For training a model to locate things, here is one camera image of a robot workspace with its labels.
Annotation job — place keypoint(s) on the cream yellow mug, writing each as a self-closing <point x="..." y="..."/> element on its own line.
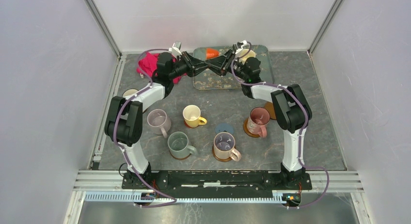
<point x="244" y="54"/>

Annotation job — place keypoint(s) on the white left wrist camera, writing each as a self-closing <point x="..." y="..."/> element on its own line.
<point x="175" y="49"/>

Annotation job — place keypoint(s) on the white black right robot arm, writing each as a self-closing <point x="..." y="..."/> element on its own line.
<point x="290" y="106"/>

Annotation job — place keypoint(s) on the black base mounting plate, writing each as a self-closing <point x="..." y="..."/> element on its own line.
<point x="225" y="184"/>

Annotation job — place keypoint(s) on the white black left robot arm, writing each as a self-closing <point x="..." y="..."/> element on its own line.
<point x="124" y="121"/>

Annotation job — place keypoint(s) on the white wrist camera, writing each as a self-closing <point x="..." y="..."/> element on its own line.
<point x="239" y="46"/>
<point x="175" y="49"/>

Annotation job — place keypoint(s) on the lilac ceramic mug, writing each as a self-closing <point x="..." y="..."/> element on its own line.
<point x="159" y="122"/>

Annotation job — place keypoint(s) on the small orange cup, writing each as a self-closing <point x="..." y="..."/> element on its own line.
<point x="211" y="53"/>

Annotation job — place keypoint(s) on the glossy wooden ridged coaster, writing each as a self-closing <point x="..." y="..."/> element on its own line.
<point x="184" y="158"/>

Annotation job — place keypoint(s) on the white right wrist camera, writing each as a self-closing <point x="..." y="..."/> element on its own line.
<point x="239" y="46"/>

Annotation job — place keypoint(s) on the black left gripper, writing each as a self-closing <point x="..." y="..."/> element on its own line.
<point x="195" y="67"/>

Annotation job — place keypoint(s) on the pink floral patterned mug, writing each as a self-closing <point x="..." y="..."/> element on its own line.
<point x="257" y="122"/>

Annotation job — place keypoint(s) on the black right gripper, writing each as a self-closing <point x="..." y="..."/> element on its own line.
<point x="217" y="64"/>

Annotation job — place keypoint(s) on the white mug black handle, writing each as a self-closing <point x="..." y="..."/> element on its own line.
<point x="129" y="92"/>

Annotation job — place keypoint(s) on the blue round coaster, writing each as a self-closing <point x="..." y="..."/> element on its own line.
<point x="224" y="127"/>

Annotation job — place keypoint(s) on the green floral serving tray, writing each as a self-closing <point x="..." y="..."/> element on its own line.
<point x="208" y="80"/>

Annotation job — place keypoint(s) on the beige pink tall mug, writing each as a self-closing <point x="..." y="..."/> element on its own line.
<point x="224" y="145"/>

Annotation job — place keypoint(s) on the yellow ceramic mug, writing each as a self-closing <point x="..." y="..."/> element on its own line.
<point x="192" y="116"/>

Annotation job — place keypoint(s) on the grey-green ceramic mug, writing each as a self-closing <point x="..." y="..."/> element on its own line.
<point x="179" y="145"/>

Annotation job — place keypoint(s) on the crumpled red cloth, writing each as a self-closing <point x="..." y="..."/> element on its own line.
<point x="147" y="62"/>

